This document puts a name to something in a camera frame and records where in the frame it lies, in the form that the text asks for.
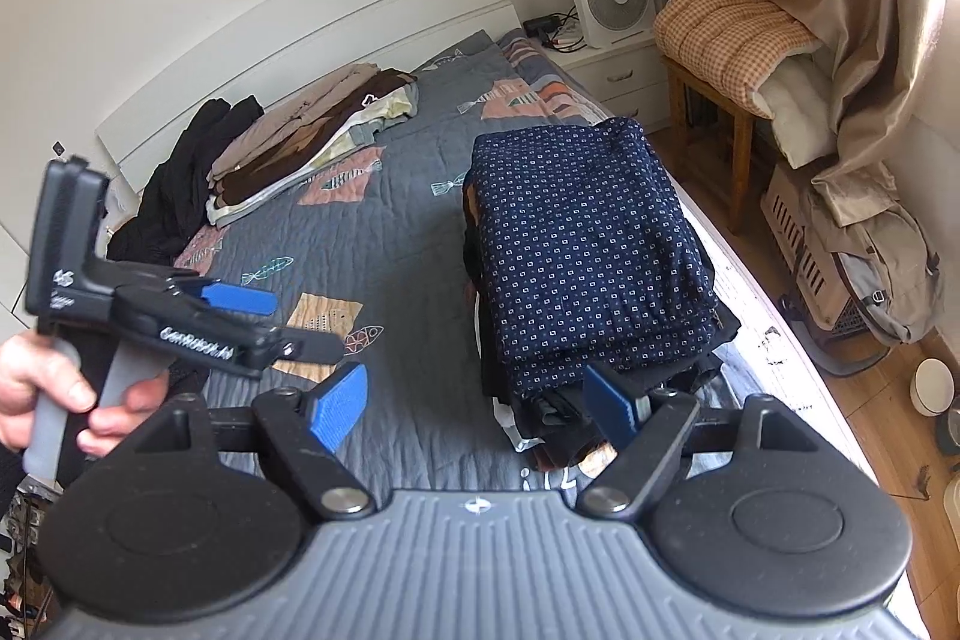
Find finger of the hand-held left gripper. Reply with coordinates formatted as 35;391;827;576
262;325;346;365
184;280;278;316

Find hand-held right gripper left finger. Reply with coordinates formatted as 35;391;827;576
124;362;374;521

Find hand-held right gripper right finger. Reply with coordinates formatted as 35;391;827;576
576;364;826;521

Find navy patterned pajama top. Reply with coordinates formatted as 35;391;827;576
471;117;713;360

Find stack of folded mixed clothes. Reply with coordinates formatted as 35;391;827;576
461;160;743;472

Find stack of folded brown clothes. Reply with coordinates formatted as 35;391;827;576
206;62;419;229

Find person's left hand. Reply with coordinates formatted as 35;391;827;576
0;332;170;457

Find folded navy patterned garment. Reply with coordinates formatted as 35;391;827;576
499;310;725;397

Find grey-blue printed quilt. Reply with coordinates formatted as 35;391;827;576
172;29;751;506

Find black coat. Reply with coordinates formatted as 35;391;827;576
107;96;265;266

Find beige pet carrier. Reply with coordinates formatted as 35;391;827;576
761;164;863;330

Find white headboard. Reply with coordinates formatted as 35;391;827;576
95;0;522;191

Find wooden chair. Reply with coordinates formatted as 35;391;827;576
660;51;758;232

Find beige backpack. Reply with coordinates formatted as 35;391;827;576
799;160;946;345

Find white bowl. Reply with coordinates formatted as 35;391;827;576
910;357;955;416

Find white nightstand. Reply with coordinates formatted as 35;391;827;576
559;36;672;135

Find white pillow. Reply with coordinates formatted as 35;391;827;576
752;53;841;169

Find orange checked cushion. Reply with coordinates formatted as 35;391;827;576
654;0;822;120

